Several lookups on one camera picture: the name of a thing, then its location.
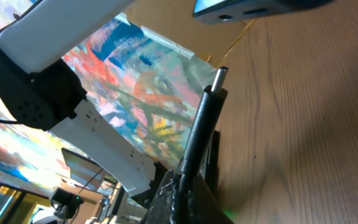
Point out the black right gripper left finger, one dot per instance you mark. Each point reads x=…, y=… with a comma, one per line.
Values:
x=165, y=206

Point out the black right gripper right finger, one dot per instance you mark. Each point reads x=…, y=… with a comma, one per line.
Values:
x=206, y=185

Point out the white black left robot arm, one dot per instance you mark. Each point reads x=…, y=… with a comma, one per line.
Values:
x=41, y=91

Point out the colourful painted backdrop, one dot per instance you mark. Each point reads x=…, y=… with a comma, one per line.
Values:
x=148, y=91

